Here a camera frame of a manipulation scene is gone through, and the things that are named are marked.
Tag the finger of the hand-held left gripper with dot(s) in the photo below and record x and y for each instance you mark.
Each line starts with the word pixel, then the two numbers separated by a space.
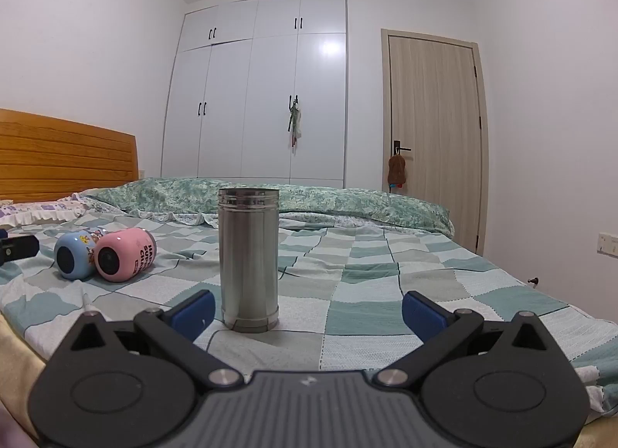
pixel 21 246

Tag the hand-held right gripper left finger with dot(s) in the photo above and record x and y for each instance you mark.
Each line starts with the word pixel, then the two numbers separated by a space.
pixel 194 315

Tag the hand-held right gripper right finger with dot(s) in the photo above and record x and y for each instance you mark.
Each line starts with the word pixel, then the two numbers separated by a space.
pixel 421 315

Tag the blue cartoon cup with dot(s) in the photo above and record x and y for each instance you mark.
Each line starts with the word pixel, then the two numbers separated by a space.
pixel 72 255

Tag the stainless steel cup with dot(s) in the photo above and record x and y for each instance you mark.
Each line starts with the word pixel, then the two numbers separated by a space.
pixel 248 259

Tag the pink cup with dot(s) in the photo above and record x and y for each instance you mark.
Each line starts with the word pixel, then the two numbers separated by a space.
pixel 126 255

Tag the purple print frilled pillow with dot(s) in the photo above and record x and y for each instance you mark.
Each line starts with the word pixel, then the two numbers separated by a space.
pixel 43 209

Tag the green checkered bed sheet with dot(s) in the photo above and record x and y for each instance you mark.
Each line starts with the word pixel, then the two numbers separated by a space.
pixel 362 274

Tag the wooden headboard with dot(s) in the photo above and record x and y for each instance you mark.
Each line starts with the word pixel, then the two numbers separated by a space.
pixel 62 158

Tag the yellow blanket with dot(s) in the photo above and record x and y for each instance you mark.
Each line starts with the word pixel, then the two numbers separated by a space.
pixel 19 361

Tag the green floral quilt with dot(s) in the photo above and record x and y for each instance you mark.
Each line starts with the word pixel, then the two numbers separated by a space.
pixel 338 209

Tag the brown hanging cloth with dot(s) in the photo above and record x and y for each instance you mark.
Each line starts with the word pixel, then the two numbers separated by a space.
pixel 397 170

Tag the light wooden door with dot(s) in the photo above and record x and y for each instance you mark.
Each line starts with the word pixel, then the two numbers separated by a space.
pixel 434 139

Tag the green hanging ornament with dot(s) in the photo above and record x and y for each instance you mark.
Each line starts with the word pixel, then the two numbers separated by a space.
pixel 294 122

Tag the white wardrobe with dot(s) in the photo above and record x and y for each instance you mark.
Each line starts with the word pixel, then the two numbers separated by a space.
pixel 251 90

